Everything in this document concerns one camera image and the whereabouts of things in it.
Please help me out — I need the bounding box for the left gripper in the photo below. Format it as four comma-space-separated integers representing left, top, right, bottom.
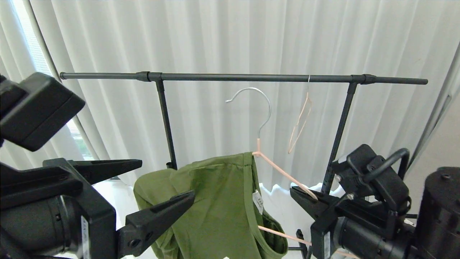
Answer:
0, 158, 196, 259

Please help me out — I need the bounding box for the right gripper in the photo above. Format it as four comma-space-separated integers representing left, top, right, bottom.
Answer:
290, 186, 417, 259

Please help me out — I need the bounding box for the pink clothes hanger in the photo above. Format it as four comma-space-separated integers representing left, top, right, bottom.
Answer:
226, 87, 360, 259
287, 76, 312, 154

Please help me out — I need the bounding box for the green long-sleeved shirt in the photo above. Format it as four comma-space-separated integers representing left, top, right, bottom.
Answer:
134, 152, 288, 259

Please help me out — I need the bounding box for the black clothes rack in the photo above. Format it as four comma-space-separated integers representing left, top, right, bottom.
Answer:
59, 71, 428, 259

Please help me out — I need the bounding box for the window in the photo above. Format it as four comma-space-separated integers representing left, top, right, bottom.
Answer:
11, 0, 94, 160

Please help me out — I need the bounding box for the black cable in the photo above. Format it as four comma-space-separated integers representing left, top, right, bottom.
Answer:
347, 148, 411, 187

